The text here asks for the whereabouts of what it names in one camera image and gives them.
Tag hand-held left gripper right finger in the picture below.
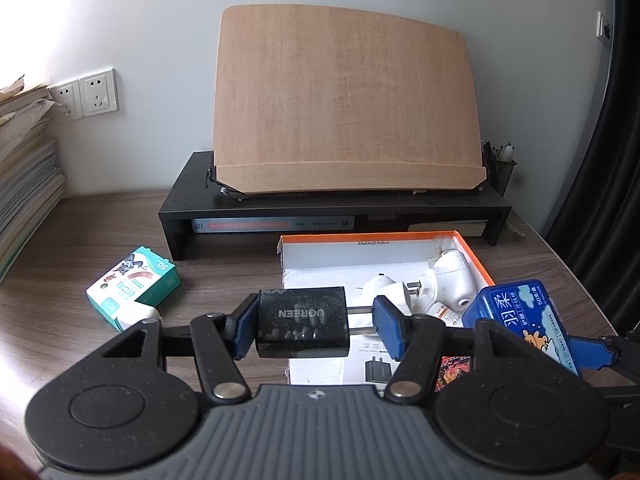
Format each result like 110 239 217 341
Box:
373 296 576 405

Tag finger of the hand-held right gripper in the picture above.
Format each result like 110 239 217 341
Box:
567 333 640 369

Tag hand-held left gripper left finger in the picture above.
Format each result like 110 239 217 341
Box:
55 292 261 407

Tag black wall charger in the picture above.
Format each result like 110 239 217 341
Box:
254 287 377 360

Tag red printed card pack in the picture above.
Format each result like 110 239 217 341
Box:
433 355 474 394

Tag blue tissue pack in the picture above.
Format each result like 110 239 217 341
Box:
461 278 584 377

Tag orange-rimmed white cardboard box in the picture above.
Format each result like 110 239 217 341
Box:
276 230 496 396

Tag white plug-in with leaf label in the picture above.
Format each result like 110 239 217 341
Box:
359 274 412 317

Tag white plug-in device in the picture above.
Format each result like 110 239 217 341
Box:
428 245 471 277
404 267 476 314

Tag flat beige box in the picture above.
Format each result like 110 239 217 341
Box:
407 219 489 237

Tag green and white carton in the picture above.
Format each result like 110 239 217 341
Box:
85 246 181 332

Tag black monitor riser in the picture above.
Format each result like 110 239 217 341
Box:
158 150 514 262

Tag black mesh pen holder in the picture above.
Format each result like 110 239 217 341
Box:
481 140 519 196

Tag wooden book stand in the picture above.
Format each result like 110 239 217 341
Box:
209 5 489 197

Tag stack of papers and books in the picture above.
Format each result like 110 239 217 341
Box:
0 75 68 284

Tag white wall socket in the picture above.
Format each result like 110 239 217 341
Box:
77 68 120 117
47 79 84 121

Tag white wall plate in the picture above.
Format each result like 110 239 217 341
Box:
597 10 614 49

